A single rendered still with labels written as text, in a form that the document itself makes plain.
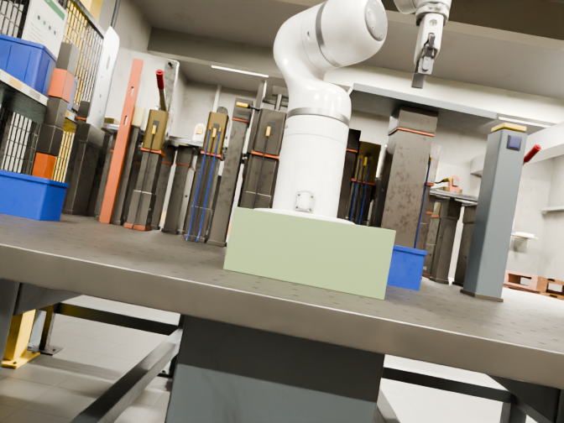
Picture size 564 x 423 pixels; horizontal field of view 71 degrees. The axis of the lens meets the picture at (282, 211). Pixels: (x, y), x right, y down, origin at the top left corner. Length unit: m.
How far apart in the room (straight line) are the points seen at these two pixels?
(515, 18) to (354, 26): 5.13
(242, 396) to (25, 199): 0.63
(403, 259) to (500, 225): 0.33
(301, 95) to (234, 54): 7.08
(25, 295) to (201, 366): 0.28
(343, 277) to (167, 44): 7.68
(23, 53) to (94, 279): 0.97
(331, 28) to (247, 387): 0.60
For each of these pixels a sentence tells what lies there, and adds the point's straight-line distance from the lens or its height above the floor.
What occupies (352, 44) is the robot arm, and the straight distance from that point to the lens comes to 0.76.
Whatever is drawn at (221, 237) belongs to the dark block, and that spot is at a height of 0.72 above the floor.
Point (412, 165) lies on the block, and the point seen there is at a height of 1.00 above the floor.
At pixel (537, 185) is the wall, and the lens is 11.38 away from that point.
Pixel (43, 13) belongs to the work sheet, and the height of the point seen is 1.37.
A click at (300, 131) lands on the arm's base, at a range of 0.72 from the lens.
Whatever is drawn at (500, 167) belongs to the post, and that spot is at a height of 1.04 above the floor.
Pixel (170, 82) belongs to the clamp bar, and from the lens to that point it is 1.30.
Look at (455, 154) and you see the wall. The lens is 10.60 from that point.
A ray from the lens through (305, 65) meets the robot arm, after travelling 0.82.
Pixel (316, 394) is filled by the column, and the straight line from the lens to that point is 0.64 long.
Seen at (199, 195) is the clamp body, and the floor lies 0.83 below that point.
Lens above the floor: 0.77
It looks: 3 degrees up
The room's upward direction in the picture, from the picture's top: 11 degrees clockwise
